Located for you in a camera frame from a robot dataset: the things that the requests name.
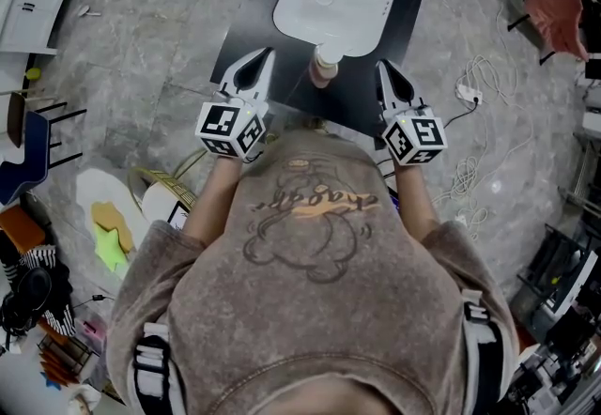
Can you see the white power strip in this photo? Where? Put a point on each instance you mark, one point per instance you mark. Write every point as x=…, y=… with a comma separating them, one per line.
x=468, y=94

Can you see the white ceramic sink basin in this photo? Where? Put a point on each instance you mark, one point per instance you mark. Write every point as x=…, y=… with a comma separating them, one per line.
x=338, y=0

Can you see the person's right forearm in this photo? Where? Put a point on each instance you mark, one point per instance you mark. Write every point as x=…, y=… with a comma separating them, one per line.
x=415, y=202

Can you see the person's left forearm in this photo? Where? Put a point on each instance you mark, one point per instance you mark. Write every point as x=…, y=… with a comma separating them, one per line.
x=211, y=202

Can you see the orange box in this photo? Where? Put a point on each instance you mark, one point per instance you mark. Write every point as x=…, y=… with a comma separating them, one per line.
x=21, y=227

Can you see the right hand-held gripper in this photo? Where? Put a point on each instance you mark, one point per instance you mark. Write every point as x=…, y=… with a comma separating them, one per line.
x=418, y=138

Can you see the black vanity counter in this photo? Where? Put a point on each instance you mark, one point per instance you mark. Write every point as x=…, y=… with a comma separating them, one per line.
x=253, y=35

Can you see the white oval board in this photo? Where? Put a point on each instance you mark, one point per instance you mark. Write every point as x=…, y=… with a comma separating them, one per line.
x=96, y=185

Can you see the black and white striped cloth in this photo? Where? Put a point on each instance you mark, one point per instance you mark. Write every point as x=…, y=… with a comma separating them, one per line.
x=61, y=317

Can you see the brown cardboard cutout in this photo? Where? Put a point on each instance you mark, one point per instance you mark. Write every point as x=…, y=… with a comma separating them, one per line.
x=110, y=216

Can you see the brown printed t-shirt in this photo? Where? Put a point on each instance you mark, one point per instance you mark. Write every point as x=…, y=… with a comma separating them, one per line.
x=305, y=310

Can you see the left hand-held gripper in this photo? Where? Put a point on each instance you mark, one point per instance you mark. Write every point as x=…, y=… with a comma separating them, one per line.
x=225, y=127

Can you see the white spoon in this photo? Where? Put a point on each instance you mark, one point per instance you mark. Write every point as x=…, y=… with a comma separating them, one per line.
x=83, y=10

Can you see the pink cloth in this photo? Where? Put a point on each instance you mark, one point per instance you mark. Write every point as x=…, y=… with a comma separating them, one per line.
x=556, y=14

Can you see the blue chair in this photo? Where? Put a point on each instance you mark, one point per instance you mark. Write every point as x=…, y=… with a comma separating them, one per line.
x=28, y=155

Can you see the black headphones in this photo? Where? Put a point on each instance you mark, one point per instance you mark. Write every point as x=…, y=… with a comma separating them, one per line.
x=33, y=286

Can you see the yellow ball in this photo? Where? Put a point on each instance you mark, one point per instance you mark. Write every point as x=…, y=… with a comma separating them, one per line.
x=33, y=73

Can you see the yellow-green star cutout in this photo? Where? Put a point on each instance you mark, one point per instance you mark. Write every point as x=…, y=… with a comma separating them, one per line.
x=110, y=246

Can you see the black equipment shelf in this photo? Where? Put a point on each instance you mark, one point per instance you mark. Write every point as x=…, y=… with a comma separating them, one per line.
x=559, y=281

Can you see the wooden chair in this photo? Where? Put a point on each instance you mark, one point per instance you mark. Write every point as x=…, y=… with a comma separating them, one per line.
x=16, y=115

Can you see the white framed picture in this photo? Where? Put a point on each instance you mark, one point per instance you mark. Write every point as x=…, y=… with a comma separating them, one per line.
x=177, y=217

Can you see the woven wicker basket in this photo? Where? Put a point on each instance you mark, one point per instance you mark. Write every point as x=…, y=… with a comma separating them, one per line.
x=164, y=178

